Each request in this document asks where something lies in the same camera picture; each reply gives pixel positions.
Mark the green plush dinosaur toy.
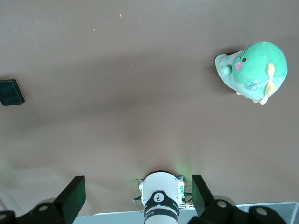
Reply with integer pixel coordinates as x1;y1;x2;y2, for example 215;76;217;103
214;41;288;105

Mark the brown table cover mat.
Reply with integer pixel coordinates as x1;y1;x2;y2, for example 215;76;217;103
0;0;299;217

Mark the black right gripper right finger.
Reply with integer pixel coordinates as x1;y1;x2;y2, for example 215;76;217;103
191;174;299;224

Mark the black right arm base cable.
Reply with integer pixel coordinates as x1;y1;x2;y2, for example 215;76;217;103
132;195;146;213

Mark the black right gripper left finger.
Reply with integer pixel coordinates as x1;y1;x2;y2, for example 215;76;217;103
0;175;87;224

